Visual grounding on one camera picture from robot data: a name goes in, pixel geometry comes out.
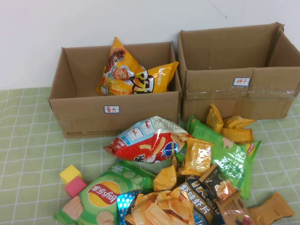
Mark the blue black shrimp chip bag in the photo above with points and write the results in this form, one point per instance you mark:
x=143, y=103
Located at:
x=164, y=208

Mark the light green Lay's bag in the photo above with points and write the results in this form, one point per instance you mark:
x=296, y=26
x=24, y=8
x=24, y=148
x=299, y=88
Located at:
x=229, y=164

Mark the small brown snack packet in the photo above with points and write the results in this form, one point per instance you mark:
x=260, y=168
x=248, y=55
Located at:
x=234, y=208

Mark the green checked tablecloth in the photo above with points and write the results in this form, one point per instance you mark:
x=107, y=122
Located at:
x=28, y=145

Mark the small orange snack packet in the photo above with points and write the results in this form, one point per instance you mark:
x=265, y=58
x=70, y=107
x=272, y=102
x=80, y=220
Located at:
x=272, y=206

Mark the green cucumber Lay's bag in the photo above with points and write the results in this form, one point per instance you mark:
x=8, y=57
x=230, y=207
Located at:
x=105, y=194

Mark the pink foam cube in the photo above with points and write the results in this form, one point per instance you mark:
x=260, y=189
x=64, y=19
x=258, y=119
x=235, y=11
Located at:
x=75, y=187

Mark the white label on F2 box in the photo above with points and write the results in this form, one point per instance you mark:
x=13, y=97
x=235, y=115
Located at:
x=111, y=109

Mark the yellow cracker packet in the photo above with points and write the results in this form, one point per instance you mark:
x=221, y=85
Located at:
x=198, y=157

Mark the taped cardboard box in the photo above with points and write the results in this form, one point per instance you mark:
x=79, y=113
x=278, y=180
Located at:
x=211, y=103

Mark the cardboard box with F2 print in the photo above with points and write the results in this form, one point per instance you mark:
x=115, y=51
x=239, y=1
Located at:
x=93, y=122

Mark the yellow chip bag with chef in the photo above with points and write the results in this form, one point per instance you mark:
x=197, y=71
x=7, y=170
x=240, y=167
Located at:
x=117, y=72

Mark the small black chip packet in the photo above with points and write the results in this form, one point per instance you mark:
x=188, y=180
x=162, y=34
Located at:
x=215, y=180

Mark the yellow foam cube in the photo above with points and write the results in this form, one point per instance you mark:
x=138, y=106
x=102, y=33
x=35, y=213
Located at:
x=69, y=172

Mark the small golden snack packet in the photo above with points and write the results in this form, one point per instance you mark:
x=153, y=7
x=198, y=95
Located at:
x=174, y=162

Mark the white label on taped box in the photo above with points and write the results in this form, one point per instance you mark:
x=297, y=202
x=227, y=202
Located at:
x=242, y=81

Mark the small yellow snack packet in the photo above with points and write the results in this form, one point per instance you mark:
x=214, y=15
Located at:
x=239, y=137
x=165, y=179
x=236, y=122
x=213, y=118

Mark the red shrimp stick bag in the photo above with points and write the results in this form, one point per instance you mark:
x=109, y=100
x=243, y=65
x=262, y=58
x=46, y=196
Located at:
x=145, y=145

